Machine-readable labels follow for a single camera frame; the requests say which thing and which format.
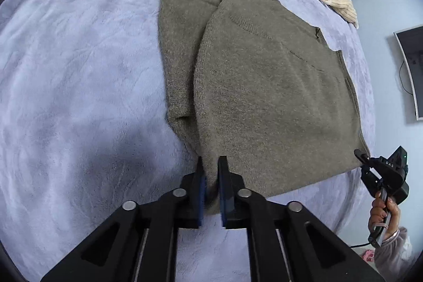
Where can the wall-mounted monitor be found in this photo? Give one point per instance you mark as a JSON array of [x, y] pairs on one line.
[[413, 70]]

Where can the person's right hand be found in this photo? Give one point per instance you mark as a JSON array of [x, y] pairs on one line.
[[390, 219]]

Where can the lavender plush blanket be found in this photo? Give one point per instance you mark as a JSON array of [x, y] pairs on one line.
[[82, 70]]

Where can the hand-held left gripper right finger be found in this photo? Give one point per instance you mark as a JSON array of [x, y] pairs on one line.
[[224, 196]]

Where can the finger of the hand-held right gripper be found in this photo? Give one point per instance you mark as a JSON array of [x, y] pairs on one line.
[[361, 156]]

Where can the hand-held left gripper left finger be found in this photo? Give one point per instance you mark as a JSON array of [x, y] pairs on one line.
[[198, 196]]

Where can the olive brown knit sweater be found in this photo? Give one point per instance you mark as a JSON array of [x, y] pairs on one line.
[[264, 87]]

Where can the pink cloth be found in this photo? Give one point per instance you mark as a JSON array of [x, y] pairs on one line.
[[368, 256]]

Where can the person's right forearm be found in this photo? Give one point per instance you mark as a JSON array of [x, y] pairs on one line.
[[395, 252]]

